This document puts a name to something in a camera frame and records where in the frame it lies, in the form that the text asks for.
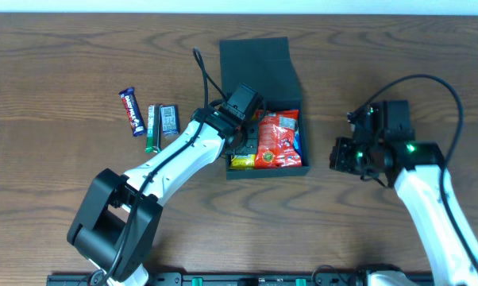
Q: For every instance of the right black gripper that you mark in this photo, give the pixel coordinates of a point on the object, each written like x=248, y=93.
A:
x=340, y=157

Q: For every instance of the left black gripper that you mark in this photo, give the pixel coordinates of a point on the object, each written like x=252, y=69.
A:
x=249, y=140

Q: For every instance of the yellow snack packet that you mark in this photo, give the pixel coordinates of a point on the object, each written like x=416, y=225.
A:
x=242, y=162

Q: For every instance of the orange Reese's packet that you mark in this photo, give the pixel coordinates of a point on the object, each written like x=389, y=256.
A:
x=277, y=138

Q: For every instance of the black box with lid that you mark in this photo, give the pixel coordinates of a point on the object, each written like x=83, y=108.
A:
x=264, y=64

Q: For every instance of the blue Oreo packet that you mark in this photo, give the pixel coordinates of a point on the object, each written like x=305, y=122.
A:
x=297, y=146

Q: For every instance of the small blue carton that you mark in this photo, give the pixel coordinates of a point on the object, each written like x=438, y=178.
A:
x=169, y=120

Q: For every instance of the green candy stick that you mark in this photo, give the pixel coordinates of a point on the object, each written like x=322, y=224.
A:
x=153, y=129

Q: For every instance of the purple Dairy Milk bar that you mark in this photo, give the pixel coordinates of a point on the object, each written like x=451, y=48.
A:
x=133, y=111

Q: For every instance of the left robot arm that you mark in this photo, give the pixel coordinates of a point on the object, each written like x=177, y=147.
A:
x=117, y=220

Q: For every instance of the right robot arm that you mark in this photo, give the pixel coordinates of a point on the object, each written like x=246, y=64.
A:
x=417, y=171

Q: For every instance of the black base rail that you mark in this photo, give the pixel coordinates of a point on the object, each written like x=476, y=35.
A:
x=177, y=279

